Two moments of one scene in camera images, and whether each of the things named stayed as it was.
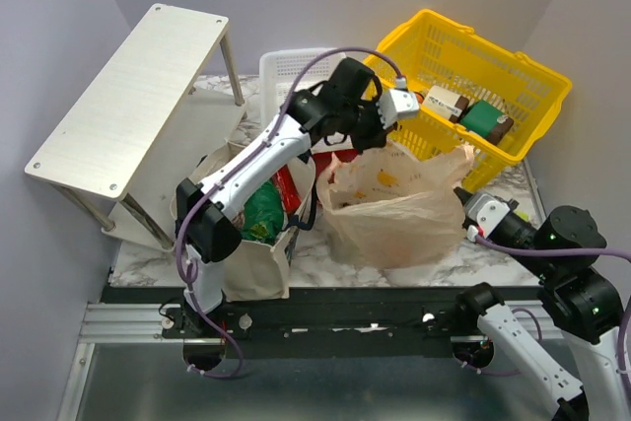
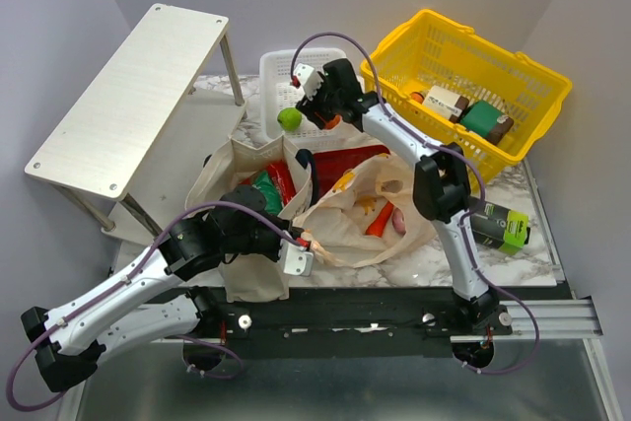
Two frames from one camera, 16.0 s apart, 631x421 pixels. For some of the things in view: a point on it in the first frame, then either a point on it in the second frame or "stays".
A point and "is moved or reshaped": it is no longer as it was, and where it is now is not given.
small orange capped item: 419,97 stays
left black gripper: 378,139 → 274,255
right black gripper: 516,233 → 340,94
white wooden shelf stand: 171,98 stays
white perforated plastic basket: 278,70 stays
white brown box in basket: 446,103 stays
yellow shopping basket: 473,91 stays
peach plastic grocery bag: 393,208 is moved or reshaped
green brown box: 487,121 stays
